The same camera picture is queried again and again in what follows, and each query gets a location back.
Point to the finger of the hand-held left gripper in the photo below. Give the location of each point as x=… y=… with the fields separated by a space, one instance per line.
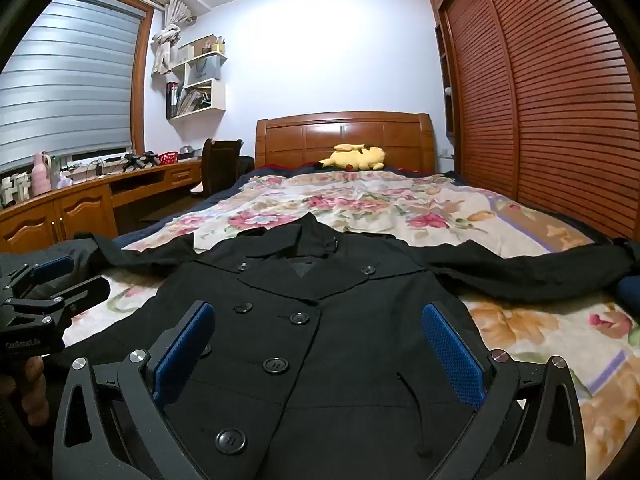
x=82 y=290
x=52 y=266

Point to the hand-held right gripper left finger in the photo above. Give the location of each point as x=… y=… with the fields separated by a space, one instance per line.
x=184 y=347

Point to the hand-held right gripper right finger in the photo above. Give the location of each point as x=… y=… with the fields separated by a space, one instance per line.
x=452 y=355

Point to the black buttoned coat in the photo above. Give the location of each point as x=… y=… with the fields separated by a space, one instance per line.
x=320 y=360

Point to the person's left hand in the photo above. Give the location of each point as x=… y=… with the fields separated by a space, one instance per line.
x=34 y=385

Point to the wooden desk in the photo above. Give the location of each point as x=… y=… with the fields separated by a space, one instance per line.
x=80 y=210

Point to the white desk ornament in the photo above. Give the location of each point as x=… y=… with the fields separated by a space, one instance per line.
x=14 y=190

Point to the floral blanket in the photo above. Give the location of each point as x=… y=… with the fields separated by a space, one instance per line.
x=550 y=335

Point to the black desk gadget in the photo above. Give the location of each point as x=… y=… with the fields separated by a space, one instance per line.
x=140 y=161

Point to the red basket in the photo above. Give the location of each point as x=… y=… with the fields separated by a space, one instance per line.
x=168 y=158

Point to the grey box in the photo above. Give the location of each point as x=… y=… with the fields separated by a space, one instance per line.
x=187 y=153

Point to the grey window blind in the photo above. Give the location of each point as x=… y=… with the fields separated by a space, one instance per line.
x=65 y=85

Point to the brown chair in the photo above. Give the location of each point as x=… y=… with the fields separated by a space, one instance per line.
x=220 y=165

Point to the dark blue cloth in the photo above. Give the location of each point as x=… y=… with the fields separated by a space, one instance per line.
x=629 y=295

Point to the yellow plush toy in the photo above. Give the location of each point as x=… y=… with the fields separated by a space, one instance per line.
x=357 y=157

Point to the wooden bed headboard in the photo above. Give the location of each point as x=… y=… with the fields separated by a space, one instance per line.
x=300 y=140

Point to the tied white curtain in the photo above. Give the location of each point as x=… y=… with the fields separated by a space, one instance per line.
x=164 y=40

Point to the wooden louvered wardrobe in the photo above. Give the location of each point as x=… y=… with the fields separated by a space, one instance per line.
x=550 y=110

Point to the white wall shelf unit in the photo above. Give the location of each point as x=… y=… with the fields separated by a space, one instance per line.
x=217 y=95

